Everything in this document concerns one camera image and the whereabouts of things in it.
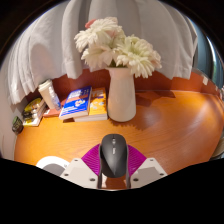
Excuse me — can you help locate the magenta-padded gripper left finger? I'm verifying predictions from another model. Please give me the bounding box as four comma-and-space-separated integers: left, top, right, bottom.
59, 143, 103, 190

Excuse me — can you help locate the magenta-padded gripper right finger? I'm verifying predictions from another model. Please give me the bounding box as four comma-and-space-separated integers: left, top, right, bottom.
126, 144, 168, 190

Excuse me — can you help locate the black computer mouse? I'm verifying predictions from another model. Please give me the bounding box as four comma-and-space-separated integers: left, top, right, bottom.
98, 133, 131, 179

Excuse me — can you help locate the round white grey mouse pad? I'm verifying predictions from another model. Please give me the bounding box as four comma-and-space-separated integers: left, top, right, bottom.
35, 155, 71, 177

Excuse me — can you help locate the flat red book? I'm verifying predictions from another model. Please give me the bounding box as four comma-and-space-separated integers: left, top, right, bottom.
42, 107, 63, 118

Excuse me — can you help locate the blue book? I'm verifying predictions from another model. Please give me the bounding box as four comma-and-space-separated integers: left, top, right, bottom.
58, 86, 93, 121

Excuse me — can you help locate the orange yellow book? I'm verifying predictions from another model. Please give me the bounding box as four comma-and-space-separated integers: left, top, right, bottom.
73, 87, 109, 123

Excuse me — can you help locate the white ceramic vase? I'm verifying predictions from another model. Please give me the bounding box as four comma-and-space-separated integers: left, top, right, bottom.
106, 66, 137, 123

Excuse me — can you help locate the clear sanitizer bottle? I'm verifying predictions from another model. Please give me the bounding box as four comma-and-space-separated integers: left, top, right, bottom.
48, 86, 62, 111

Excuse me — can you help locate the stack of yellow black books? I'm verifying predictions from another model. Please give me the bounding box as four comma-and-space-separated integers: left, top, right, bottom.
21, 97, 48, 128

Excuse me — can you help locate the dark green mug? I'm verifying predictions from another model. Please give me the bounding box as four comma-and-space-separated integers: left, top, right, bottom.
11, 115, 24, 136

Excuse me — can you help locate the white tissue container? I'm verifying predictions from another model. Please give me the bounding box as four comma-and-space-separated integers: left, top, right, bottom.
37, 79, 56, 110

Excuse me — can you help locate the white flower bouquet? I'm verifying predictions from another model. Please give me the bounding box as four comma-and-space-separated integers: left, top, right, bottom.
73, 16, 163, 79

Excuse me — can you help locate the white curtain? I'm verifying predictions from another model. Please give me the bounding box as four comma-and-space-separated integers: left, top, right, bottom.
6, 0, 199, 106

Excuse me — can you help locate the dark glass window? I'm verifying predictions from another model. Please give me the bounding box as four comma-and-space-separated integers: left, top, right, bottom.
193, 23, 224, 88

